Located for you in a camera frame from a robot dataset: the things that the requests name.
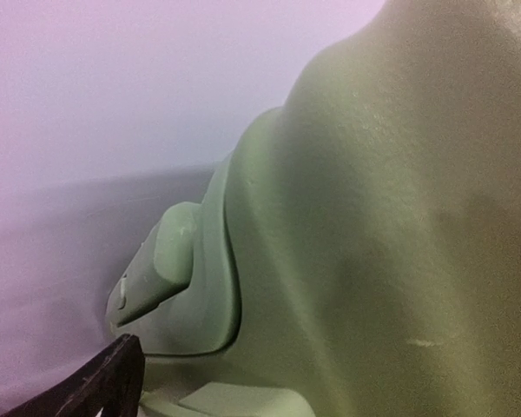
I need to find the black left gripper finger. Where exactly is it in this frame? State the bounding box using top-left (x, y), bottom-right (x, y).
top-left (4, 334), bottom-right (145, 417)

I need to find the green hard-shell suitcase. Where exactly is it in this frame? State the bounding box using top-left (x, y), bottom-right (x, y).
top-left (127, 1), bottom-right (521, 416)

